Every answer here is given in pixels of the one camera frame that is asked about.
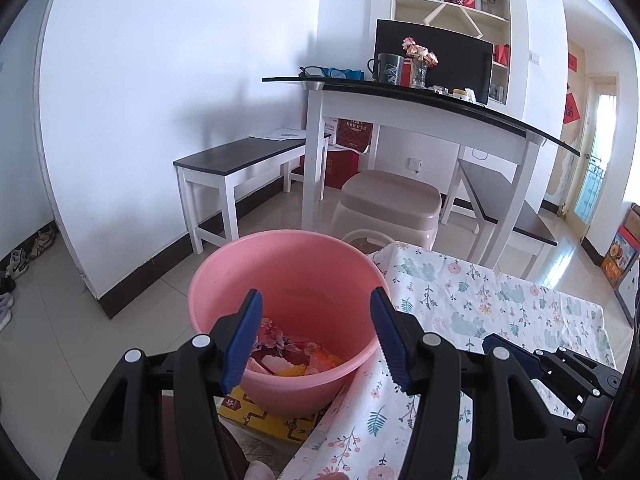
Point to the colourful fruit box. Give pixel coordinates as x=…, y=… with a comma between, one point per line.
x=617, y=257

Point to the pink plastic bucket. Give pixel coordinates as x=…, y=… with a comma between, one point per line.
x=300, y=270

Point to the brown cardboard carton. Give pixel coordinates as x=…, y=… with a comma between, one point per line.
x=635, y=220

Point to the glass panel door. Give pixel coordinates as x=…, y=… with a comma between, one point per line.
x=597, y=160

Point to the dark grey mug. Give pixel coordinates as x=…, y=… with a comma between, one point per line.
x=387, y=69

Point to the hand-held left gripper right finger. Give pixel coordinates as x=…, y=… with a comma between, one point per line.
x=392, y=345

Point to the white and red shopping bag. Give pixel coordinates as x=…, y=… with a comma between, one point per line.
x=330, y=132

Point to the black eyeglasses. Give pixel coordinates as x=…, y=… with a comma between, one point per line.
x=312, y=71

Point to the white wall socket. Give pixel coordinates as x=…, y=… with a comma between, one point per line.
x=415, y=164

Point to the dark red shopping bag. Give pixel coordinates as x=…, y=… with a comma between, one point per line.
x=354, y=135

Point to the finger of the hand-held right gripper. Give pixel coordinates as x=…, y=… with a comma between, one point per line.
x=575, y=367
x=525, y=362

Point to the red plastic bag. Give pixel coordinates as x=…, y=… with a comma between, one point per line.
x=265, y=362

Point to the beige plastic stool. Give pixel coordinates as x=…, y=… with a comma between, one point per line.
x=390, y=195

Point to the glass-top white table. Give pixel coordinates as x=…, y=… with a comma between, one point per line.
x=400, y=115

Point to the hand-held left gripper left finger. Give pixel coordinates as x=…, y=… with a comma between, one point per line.
x=242, y=345

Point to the white wall shelf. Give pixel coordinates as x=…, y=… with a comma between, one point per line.
x=502, y=25

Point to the white sneaker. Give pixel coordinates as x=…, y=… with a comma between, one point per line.
x=19, y=264

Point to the dark-top white bench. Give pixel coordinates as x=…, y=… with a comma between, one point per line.
x=490, y=190
x=235, y=155

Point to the white papers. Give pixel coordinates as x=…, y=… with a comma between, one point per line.
x=280, y=133

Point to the vase with pink flowers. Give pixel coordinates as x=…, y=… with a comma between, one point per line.
x=420, y=60

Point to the grey sneaker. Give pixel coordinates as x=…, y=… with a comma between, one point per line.
x=44, y=242

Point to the yellow patterned flat box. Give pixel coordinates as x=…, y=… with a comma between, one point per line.
x=270, y=422

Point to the small red box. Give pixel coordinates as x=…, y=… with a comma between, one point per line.
x=407, y=72

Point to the blue plastic item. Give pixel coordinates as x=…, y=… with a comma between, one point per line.
x=345, y=73

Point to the red paper wall decoration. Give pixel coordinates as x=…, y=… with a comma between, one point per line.
x=572, y=109

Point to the floral printed tablecloth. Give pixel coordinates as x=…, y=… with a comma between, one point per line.
x=450, y=300

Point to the black monitor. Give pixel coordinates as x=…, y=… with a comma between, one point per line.
x=460, y=65

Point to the large yellow foam net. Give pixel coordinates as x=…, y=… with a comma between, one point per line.
x=295, y=371

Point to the red gift bag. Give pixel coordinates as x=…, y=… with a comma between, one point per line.
x=501, y=56

